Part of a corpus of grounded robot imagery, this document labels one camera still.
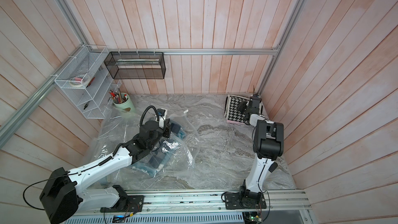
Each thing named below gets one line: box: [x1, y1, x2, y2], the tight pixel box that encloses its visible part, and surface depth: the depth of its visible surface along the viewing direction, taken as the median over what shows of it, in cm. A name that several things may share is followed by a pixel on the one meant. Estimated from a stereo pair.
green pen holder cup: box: [112, 92, 136, 114], surface depth 99 cm
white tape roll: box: [69, 74, 91, 88], surface depth 76 cm
